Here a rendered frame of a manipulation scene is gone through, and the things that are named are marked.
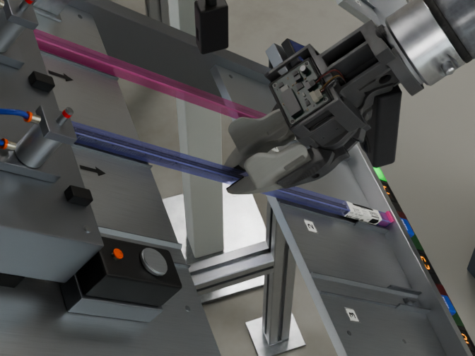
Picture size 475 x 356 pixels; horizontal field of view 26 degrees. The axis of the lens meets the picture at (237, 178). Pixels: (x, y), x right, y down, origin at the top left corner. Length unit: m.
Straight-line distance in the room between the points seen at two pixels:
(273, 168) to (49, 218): 0.33
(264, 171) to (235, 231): 1.06
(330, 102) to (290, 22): 1.48
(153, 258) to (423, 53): 0.32
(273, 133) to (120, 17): 0.20
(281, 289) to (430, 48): 0.90
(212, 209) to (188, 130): 0.25
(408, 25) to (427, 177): 1.23
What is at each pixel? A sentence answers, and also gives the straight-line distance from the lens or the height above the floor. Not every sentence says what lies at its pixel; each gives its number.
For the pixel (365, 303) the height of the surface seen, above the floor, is 0.80.
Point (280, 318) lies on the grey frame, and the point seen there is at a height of 0.08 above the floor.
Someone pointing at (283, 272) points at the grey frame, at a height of 0.25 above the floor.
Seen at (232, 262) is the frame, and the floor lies 0.31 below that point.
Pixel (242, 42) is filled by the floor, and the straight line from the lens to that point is 2.35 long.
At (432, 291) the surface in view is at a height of 0.73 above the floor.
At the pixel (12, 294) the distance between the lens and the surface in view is 0.73.
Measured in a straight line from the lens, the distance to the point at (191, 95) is 1.06.
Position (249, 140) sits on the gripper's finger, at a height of 0.93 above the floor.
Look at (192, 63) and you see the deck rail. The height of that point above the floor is 0.86.
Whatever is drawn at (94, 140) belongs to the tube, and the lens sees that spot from 0.89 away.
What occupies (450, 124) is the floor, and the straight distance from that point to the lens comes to 2.24.
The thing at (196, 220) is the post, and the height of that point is 0.15.
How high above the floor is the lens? 1.74
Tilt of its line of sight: 55 degrees down
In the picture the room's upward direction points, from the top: straight up
